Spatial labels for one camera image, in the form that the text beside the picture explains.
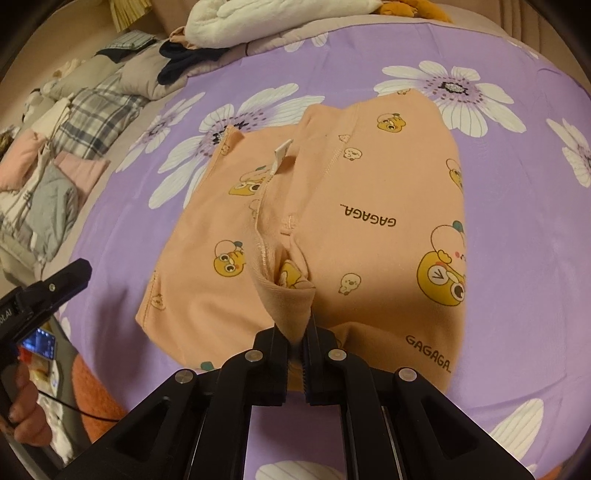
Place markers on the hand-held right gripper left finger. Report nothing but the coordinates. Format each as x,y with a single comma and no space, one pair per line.
221,415

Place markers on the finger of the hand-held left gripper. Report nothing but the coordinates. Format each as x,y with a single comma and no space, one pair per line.
60,284

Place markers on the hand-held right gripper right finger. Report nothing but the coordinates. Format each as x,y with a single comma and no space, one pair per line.
369,415

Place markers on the orange cartoon print shirt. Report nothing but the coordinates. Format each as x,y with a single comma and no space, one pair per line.
369,184

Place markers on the person's left hand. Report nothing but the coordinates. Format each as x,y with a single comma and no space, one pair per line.
30,415

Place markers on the phone with lit screen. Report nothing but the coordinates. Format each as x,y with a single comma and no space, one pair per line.
40,344

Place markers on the grey garment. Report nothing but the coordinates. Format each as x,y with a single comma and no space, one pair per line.
41,207

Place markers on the purple floral bed sheet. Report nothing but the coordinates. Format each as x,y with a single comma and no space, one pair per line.
138,221

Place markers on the folded pink garment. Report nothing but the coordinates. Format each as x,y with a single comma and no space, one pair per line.
83,173

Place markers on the fuzzy orange cloth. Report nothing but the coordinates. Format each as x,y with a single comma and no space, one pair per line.
99,397

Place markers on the pale pink garment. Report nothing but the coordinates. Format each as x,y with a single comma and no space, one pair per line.
21,159

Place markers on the cream cloth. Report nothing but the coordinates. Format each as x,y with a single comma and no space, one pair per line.
48,115

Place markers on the cream plush toy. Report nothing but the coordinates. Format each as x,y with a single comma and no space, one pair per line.
55,78

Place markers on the taupe quilt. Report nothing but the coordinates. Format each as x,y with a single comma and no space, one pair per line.
134,76

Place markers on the striped pillow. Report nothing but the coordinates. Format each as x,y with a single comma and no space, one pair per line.
124,44

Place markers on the dark navy cloth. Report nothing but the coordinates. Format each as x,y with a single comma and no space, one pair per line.
182,62

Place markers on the small pink cloth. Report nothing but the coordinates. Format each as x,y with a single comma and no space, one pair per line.
180,37

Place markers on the straw tassel hanging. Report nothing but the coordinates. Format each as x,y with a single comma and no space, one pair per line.
134,11

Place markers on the white goose plush toy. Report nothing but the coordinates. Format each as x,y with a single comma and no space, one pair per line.
258,21

